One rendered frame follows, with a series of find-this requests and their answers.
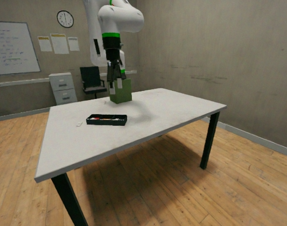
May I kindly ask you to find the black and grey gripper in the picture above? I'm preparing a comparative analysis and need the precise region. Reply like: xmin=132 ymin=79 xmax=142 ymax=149
xmin=106 ymin=50 xmax=122 ymax=94

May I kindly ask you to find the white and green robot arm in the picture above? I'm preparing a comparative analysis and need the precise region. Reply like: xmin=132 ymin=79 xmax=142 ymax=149
xmin=83 ymin=0 xmax=144 ymax=80

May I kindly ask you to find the dark grey three-compartment bin rack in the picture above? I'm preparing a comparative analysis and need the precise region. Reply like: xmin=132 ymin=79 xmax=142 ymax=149
xmin=86 ymin=114 xmax=127 ymax=126

